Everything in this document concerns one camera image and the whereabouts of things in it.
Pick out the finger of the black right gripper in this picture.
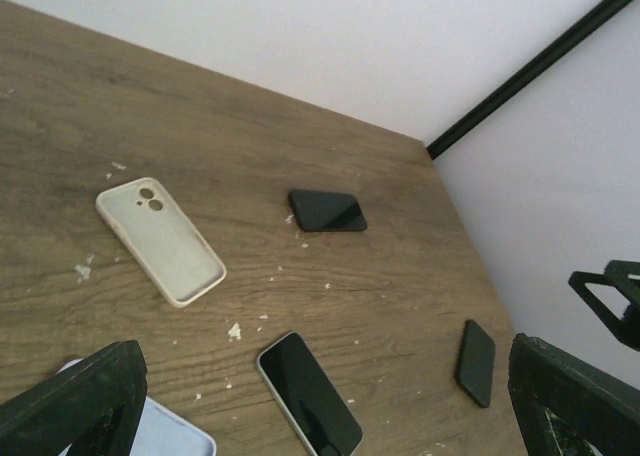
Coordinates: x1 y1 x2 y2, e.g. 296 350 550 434
568 260 639 351

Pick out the lavender phone case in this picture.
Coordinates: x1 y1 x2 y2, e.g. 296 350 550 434
54 358 218 456

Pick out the black frame post right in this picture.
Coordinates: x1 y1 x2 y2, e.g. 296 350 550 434
426 0 635 160

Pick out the white-edged black smartphone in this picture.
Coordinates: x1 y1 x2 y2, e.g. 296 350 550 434
256 332 363 455

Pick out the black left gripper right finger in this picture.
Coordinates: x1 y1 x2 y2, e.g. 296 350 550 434
508 333 639 455

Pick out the beige phone case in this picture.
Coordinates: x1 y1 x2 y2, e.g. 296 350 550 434
95 177 227 308

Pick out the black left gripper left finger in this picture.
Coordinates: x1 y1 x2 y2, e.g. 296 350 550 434
1 340 147 455

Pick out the black phone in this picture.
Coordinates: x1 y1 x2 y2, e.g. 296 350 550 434
288 189 368 232
455 319 496 409

